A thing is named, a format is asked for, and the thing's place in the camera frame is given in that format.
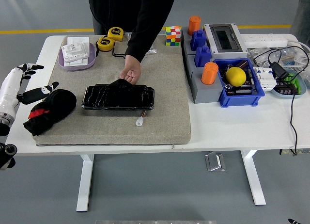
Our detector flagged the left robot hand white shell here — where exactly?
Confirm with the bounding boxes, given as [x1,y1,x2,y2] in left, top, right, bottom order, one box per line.
[0,63,60,116]

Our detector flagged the person's hand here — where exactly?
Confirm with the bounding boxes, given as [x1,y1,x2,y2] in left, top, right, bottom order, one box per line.
[118,54,142,85]

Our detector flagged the black rag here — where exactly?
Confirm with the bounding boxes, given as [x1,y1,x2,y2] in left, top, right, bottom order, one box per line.
[23,89,77,136]

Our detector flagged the yellow tape measure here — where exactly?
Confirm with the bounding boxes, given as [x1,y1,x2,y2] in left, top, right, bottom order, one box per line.
[107,27,125,42]
[96,37,116,52]

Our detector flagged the purple oval tray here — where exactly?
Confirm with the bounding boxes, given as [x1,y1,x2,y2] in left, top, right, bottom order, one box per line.
[58,42,97,71]

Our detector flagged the grey-brown mat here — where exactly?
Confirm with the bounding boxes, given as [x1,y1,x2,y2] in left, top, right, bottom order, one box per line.
[32,34,192,146]

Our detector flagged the multicolour puzzle cube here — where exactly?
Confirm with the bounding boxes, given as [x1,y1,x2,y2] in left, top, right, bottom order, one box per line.
[165,26,182,47]

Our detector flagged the white table leg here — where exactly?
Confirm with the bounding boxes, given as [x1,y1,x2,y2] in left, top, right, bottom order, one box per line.
[240,150,267,207]
[76,154,94,212]

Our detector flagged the grey block holder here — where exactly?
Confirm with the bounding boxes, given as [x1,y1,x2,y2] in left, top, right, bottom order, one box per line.
[186,54,224,104]
[181,26,211,62]

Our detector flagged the white socket module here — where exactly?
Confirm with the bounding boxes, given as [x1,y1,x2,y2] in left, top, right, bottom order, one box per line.
[61,43,89,63]

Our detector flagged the blue block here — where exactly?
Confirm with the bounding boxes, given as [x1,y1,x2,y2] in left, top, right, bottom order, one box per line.
[194,45,212,68]
[190,29,207,51]

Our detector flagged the orange cylinder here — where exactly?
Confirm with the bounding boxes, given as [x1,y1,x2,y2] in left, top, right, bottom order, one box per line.
[188,15,202,36]
[201,62,219,85]

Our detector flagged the yellow lemon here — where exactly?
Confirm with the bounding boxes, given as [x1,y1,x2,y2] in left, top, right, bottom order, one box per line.
[225,66,247,87]

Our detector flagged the brown cylinder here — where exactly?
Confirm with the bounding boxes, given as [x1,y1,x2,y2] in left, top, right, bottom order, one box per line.
[236,59,249,70]

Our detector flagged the blue plastic bin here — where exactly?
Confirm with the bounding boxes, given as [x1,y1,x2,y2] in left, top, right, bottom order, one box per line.
[213,58,265,108]

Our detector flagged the dark terminal block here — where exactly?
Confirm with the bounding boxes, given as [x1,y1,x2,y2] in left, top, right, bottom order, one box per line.
[276,80,299,96]

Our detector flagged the white circuit breaker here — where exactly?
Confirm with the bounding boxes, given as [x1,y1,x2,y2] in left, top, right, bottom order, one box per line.
[253,66,278,91]

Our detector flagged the white power strip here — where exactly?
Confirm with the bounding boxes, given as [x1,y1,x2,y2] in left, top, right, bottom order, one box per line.
[239,33,289,48]

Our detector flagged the green plastic part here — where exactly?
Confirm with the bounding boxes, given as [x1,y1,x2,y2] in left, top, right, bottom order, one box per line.
[284,73,302,94]

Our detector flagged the light blue tray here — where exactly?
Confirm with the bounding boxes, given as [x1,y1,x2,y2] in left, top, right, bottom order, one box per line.
[270,68,307,99]

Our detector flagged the black power adapter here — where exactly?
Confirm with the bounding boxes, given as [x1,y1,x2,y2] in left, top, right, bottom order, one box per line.
[269,61,290,80]

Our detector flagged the clear bags of small parts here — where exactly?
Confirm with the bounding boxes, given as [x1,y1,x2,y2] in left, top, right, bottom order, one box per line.
[247,46,310,73]

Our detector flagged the person in jeans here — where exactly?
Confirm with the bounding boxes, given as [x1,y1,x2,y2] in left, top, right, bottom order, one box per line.
[290,0,310,40]

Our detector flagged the black tape measure strap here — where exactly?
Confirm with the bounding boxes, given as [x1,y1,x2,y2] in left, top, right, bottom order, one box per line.
[111,47,126,59]

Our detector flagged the white flat switch plate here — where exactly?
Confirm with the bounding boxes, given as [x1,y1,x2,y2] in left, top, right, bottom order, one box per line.
[67,36,89,47]
[63,58,89,67]

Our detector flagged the white connector with wires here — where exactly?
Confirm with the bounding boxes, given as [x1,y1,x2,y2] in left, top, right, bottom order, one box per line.
[135,110,147,127]

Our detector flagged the black adapter cable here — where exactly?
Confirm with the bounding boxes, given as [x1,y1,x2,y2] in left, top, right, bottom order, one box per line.
[253,46,310,156]

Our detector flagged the grey electrical enclosure box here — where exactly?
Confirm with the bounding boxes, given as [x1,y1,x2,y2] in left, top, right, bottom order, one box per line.
[203,23,248,61]

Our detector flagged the white cable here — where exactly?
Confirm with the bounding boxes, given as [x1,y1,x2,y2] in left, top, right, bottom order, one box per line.
[287,40,310,64]

